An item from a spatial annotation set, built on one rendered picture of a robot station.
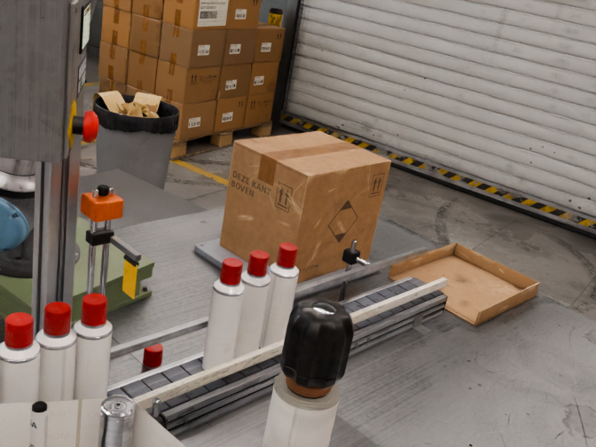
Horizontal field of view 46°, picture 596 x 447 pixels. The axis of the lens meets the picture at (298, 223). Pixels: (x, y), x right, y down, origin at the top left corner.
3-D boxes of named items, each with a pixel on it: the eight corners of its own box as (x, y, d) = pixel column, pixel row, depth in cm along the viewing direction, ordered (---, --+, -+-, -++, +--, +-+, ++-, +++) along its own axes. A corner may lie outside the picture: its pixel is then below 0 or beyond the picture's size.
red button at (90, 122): (71, 113, 81) (98, 116, 81) (74, 105, 84) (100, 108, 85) (69, 145, 82) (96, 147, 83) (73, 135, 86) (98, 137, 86)
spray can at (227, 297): (214, 380, 115) (231, 271, 107) (195, 365, 118) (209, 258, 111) (238, 372, 119) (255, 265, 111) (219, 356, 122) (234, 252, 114)
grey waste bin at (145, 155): (125, 237, 359) (135, 121, 335) (71, 208, 379) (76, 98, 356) (183, 219, 392) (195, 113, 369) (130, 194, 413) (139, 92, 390)
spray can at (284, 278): (270, 357, 124) (288, 254, 117) (250, 343, 128) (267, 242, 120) (290, 348, 128) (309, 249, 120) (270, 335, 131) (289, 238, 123)
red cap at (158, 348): (138, 362, 125) (140, 347, 123) (150, 354, 128) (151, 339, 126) (154, 369, 124) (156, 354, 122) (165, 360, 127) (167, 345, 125)
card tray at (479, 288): (475, 326, 159) (480, 311, 157) (387, 278, 175) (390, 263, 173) (536, 295, 180) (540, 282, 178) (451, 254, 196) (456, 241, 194)
